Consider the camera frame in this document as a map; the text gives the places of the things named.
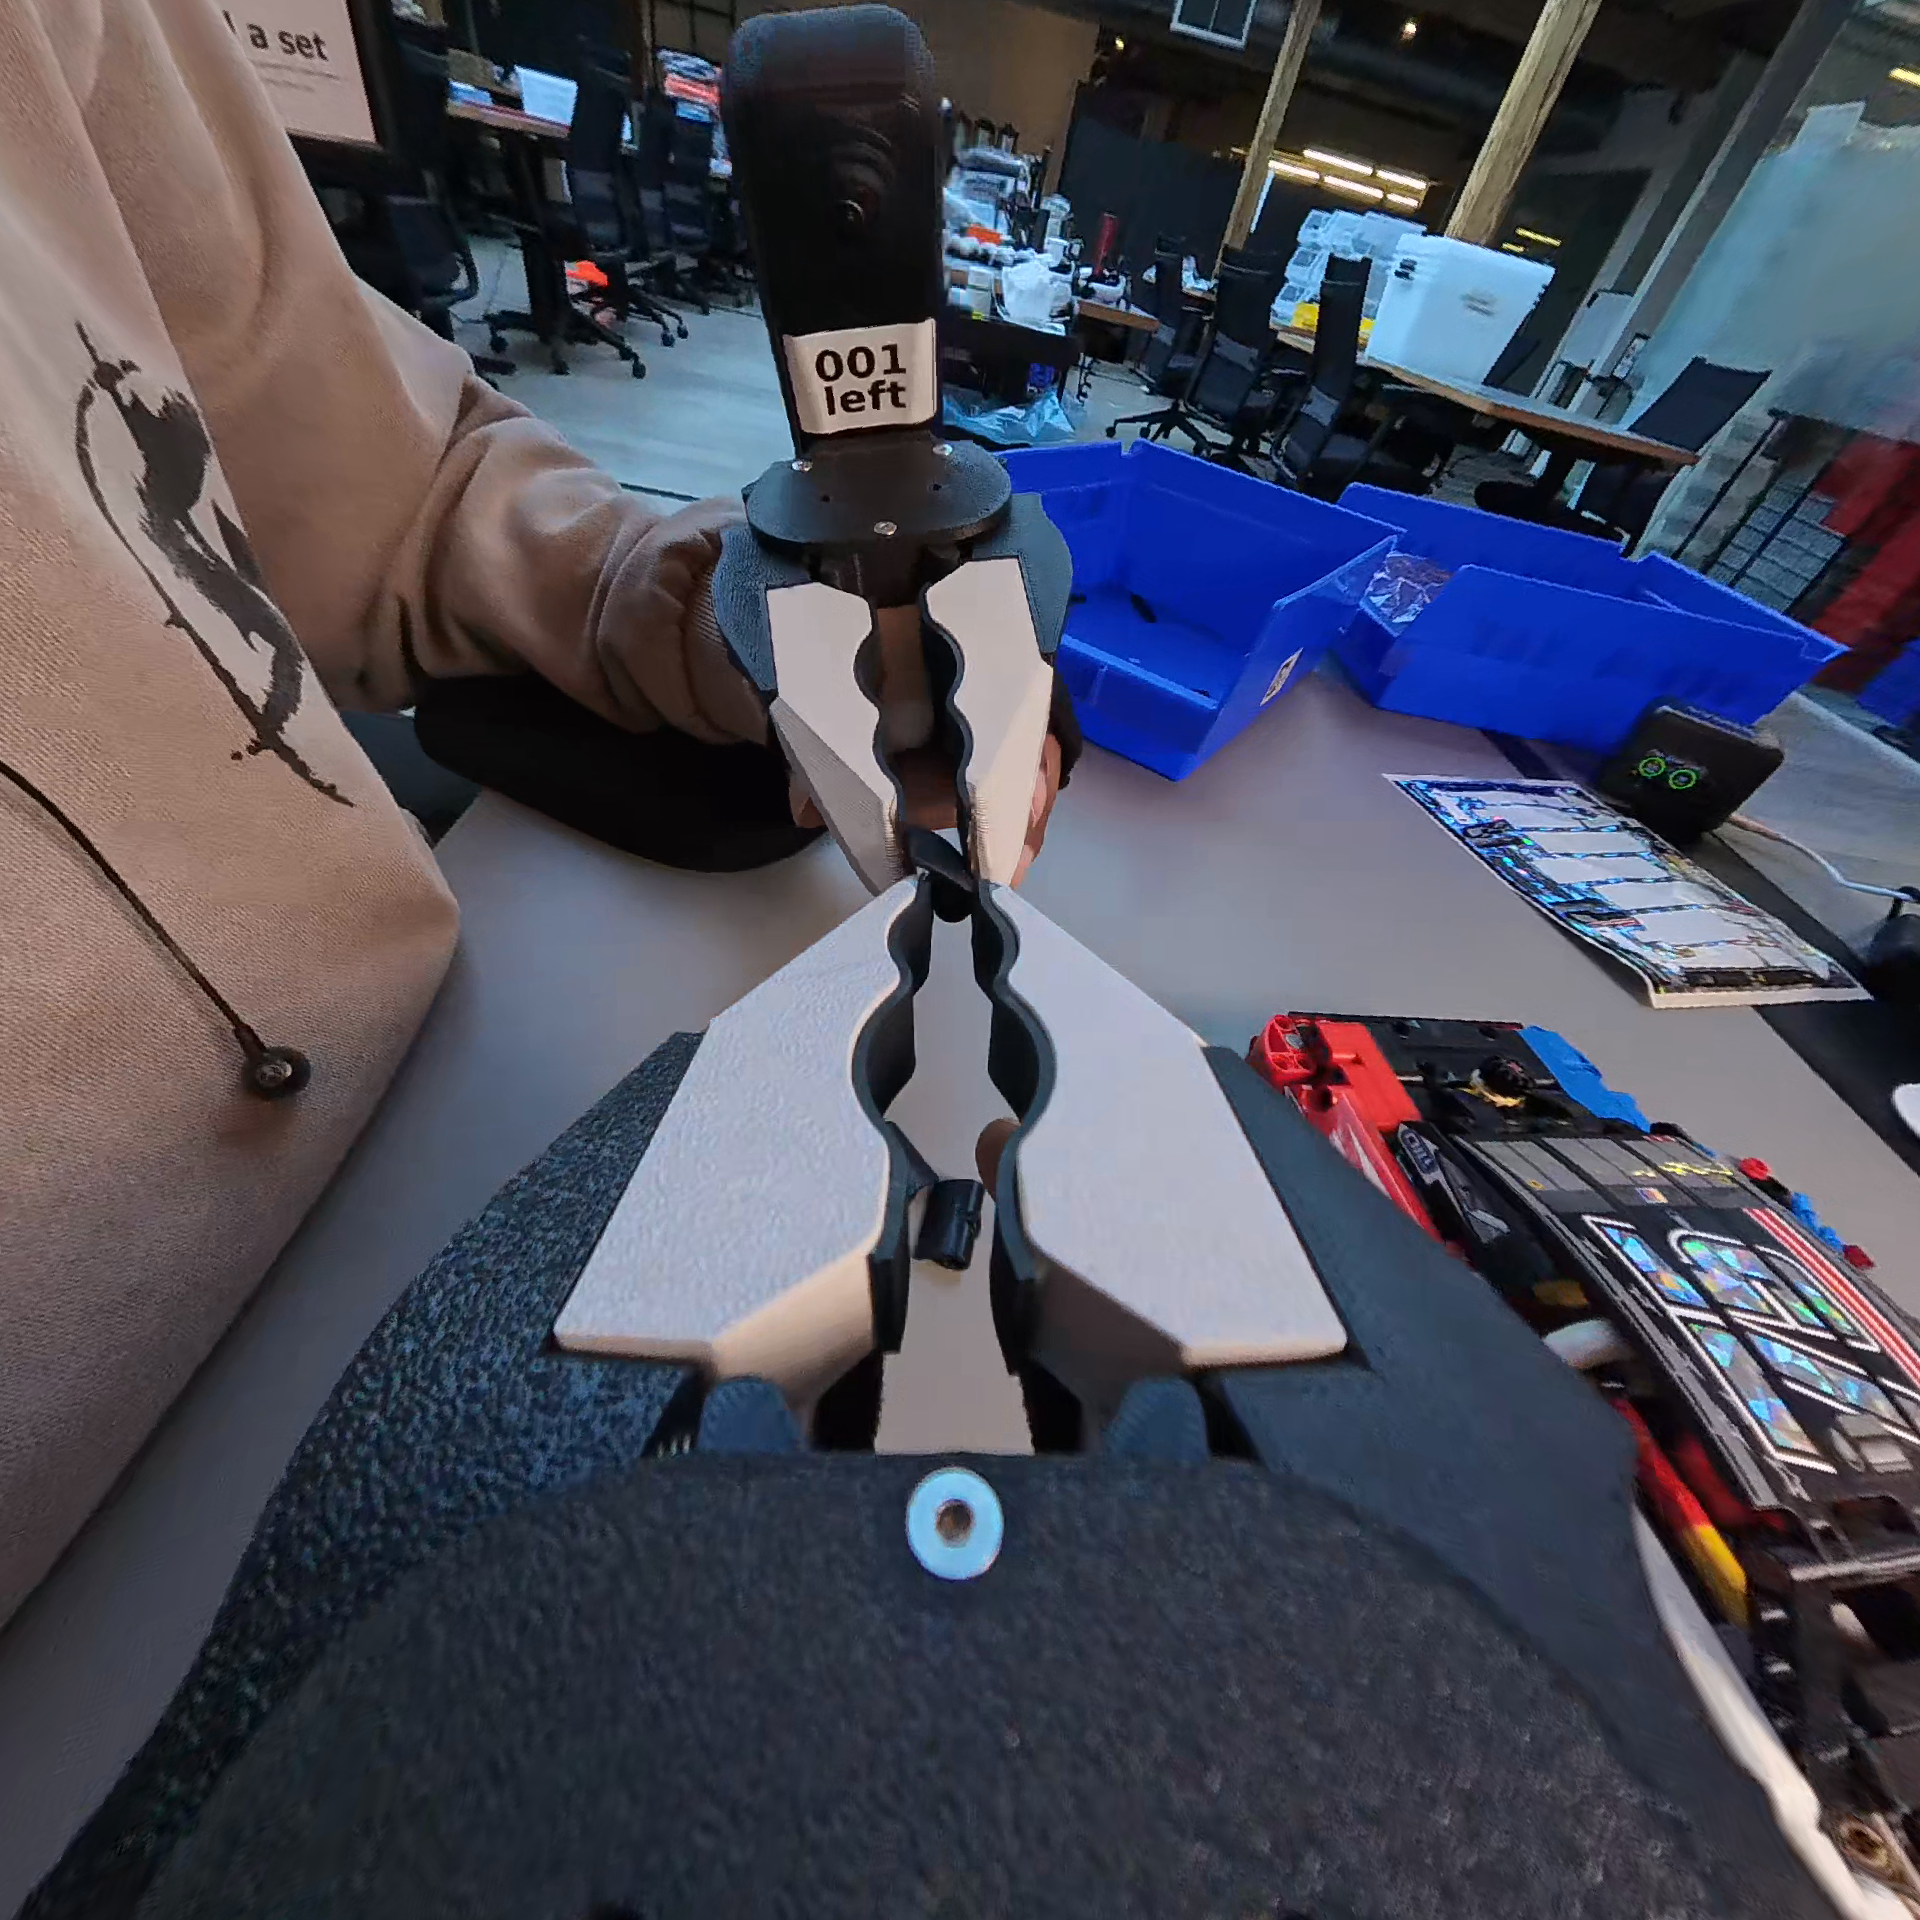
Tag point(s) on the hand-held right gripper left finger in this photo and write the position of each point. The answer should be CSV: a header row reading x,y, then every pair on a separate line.
x,y
736,1199

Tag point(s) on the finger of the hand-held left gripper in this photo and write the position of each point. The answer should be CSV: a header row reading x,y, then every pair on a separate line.
x,y
1014,677
816,690

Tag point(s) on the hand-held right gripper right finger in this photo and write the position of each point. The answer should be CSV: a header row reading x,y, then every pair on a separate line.
x,y
1183,1199

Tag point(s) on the labelled blue plastic bin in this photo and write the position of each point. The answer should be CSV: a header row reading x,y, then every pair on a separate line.
x,y
1183,706

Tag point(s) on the thin black lego connector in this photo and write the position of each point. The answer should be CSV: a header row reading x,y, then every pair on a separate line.
x,y
938,874

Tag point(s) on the lego race car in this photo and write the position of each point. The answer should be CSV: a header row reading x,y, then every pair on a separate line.
x,y
1650,1246

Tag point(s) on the person's left forearm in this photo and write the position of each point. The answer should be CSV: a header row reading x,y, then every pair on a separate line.
x,y
599,571

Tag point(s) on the black curved lego piece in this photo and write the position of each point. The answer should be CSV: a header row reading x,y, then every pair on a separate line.
x,y
951,1218

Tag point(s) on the black wrist rest pad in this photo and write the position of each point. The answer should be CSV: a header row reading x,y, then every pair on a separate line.
x,y
599,780

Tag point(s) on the group of black office chairs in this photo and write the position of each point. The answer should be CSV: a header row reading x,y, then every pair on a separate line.
x,y
1238,344

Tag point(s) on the crinkled shiny plastic bag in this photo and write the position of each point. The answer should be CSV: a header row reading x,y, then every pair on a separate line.
x,y
1400,586

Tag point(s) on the white air vent grille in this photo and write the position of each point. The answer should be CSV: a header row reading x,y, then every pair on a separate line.
x,y
1208,15

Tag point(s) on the holographic sticker sheet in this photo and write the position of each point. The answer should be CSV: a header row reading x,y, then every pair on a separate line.
x,y
1621,885

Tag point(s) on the white sign board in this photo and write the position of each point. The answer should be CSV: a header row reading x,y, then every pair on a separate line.
x,y
310,69

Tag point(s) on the white storage box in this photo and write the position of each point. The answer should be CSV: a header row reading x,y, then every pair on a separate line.
x,y
1453,308

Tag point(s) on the long wooden table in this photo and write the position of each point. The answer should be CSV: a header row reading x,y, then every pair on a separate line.
x,y
1530,407

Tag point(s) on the person's torso in beige hoodie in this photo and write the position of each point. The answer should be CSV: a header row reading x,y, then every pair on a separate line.
x,y
179,750

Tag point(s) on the black device with green lights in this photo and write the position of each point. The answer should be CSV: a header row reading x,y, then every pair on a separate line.
x,y
1690,772

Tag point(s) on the small parts drawer cabinet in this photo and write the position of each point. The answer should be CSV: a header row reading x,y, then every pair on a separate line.
x,y
1801,540

